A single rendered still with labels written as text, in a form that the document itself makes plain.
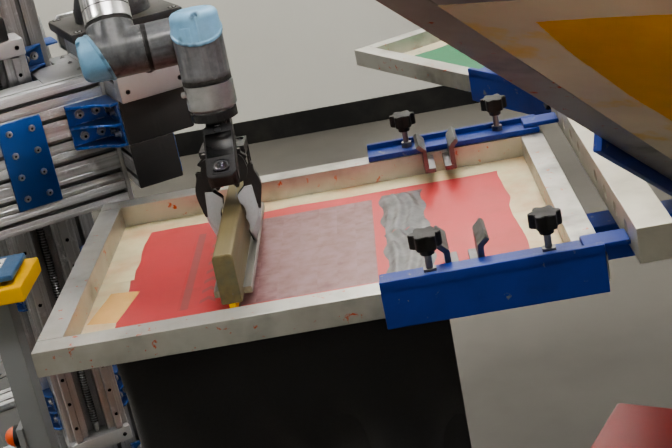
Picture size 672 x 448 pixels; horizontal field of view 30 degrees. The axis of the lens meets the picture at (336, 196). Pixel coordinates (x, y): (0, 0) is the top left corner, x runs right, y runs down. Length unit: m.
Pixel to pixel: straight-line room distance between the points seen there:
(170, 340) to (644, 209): 0.65
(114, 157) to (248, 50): 3.29
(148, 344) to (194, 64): 0.42
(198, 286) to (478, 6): 1.15
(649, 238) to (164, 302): 0.72
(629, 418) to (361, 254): 0.87
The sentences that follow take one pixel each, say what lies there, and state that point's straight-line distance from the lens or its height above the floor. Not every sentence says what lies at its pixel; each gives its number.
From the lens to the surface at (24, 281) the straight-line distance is 2.14.
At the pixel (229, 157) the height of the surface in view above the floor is 1.15.
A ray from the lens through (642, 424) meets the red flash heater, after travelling 1.10.
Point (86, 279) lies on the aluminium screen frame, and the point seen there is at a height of 0.99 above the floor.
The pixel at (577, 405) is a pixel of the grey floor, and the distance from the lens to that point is 3.30.
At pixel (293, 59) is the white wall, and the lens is 5.79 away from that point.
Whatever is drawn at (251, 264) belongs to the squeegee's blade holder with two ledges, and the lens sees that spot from 1.86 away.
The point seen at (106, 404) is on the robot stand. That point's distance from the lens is 2.85.
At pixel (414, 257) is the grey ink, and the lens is 1.85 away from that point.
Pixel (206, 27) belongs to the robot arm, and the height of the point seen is 1.33.
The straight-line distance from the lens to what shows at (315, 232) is 2.03.
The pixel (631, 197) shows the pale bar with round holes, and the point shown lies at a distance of 1.73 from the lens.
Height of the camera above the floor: 1.69
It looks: 20 degrees down
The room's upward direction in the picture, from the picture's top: 11 degrees counter-clockwise
